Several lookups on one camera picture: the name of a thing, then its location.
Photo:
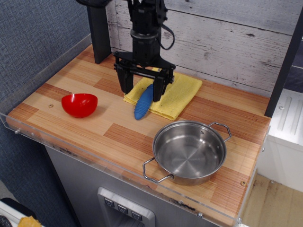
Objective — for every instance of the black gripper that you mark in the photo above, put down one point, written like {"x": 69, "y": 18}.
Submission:
{"x": 144, "y": 60}

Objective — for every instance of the blue handled metal spork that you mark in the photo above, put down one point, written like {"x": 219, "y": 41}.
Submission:
{"x": 145, "y": 99}

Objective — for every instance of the yellow towel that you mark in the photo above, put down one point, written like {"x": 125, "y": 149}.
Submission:
{"x": 176, "y": 97}

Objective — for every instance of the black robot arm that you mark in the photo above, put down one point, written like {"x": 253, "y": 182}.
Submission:
{"x": 147, "y": 17}

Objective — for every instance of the red plastic bowl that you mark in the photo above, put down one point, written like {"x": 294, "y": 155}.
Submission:
{"x": 79, "y": 105}

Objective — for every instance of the stainless steel pot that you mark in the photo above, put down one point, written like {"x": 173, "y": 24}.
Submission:
{"x": 189, "y": 152}

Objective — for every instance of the clear acrylic table guard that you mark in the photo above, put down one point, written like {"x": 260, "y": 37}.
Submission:
{"x": 111, "y": 136}

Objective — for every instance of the grey toy fridge cabinet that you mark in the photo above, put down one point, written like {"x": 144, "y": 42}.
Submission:
{"x": 101, "y": 198}

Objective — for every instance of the white toy sink unit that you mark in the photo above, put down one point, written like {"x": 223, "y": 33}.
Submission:
{"x": 281, "y": 156}

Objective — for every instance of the black vertical post right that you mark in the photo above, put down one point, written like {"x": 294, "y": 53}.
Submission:
{"x": 285, "y": 68}

